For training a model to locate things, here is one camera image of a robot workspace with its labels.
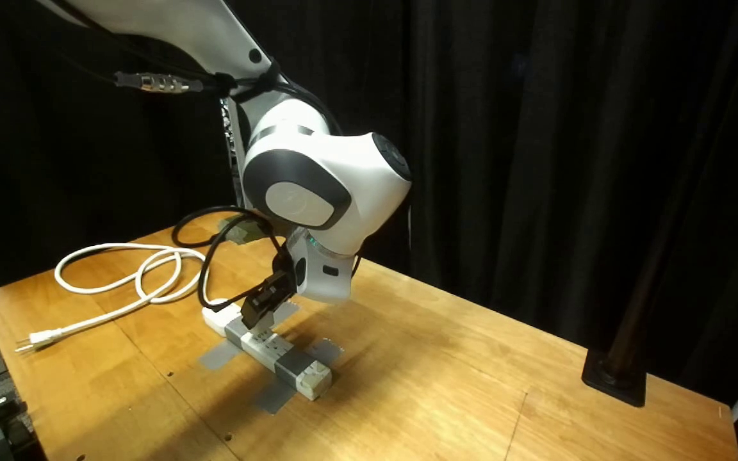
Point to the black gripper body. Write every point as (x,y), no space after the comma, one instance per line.
(282,282)

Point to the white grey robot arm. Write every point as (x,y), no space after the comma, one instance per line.
(334,169)

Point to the white power strip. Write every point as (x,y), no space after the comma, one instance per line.
(300,373)

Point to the black curtain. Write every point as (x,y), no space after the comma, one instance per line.
(512,129)

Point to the black pole with base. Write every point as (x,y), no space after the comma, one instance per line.
(620,358)

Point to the grey duct tape strip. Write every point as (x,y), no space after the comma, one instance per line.
(273,398)
(218,355)

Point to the silver metal frame pole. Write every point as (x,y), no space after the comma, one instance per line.
(234,163)

